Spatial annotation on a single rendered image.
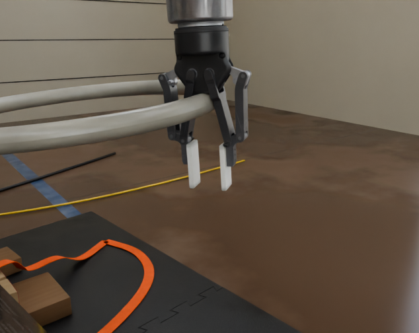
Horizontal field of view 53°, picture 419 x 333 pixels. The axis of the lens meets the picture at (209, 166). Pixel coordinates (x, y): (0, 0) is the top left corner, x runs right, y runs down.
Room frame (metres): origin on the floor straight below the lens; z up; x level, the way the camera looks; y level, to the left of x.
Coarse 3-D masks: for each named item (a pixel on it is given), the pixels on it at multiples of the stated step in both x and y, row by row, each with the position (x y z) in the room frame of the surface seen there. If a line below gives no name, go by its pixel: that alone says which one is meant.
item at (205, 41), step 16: (176, 32) 0.59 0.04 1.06; (192, 32) 0.57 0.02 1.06; (208, 32) 0.57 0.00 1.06; (224, 32) 0.59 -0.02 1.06; (176, 48) 0.59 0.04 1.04; (192, 48) 0.57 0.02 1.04; (208, 48) 0.57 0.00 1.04; (224, 48) 0.59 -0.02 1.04; (176, 64) 0.61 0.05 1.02; (192, 64) 0.60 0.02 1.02; (208, 64) 0.59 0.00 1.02; (224, 64) 0.59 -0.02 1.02; (224, 80) 0.59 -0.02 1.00
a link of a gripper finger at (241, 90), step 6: (246, 72) 0.58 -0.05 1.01; (240, 78) 0.58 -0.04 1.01; (246, 78) 0.58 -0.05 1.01; (240, 84) 0.58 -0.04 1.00; (240, 90) 0.58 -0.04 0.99; (246, 90) 0.59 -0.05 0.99; (240, 96) 0.58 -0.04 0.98; (246, 96) 0.59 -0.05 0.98; (240, 102) 0.58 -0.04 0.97; (246, 102) 0.59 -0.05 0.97; (240, 108) 0.58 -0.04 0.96; (246, 108) 0.59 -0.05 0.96; (240, 114) 0.58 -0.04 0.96; (246, 114) 0.59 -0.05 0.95; (240, 120) 0.58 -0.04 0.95; (246, 120) 0.59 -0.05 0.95; (240, 126) 0.58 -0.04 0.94; (246, 126) 0.59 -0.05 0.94; (240, 132) 0.58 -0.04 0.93; (240, 138) 0.58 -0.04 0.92
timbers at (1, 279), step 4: (0, 272) 1.42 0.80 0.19; (0, 276) 1.39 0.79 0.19; (4, 276) 1.39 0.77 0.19; (0, 280) 1.38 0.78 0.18; (4, 280) 1.36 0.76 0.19; (8, 280) 1.36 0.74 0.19; (0, 284) 1.34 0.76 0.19; (4, 284) 1.34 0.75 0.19; (8, 284) 1.34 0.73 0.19; (4, 288) 1.31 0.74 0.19; (8, 288) 1.31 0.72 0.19; (12, 288) 1.31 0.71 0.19; (8, 292) 1.29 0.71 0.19; (12, 292) 1.29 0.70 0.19; (16, 292) 1.29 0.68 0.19; (12, 296) 1.28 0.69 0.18; (16, 296) 1.29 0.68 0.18; (16, 300) 1.29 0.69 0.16
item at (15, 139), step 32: (32, 96) 0.86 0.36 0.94; (64, 96) 0.89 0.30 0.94; (96, 96) 0.90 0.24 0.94; (192, 96) 0.57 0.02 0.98; (0, 128) 0.45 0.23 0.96; (32, 128) 0.45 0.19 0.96; (64, 128) 0.45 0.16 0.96; (96, 128) 0.46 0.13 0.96; (128, 128) 0.48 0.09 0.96; (160, 128) 0.51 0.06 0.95
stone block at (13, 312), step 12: (0, 288) 0.65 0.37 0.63; (0, 300) 0.58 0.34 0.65; (12, 300) 0.62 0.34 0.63; (0, 312) 0.53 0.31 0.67; (12, 312) 0.56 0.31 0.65; (24, 312) 0.59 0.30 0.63; (0, 324) 0.48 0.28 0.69; (12, 324) 0.50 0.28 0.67; (24, 324) 0.53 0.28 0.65; (36, 324) 0.56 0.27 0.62
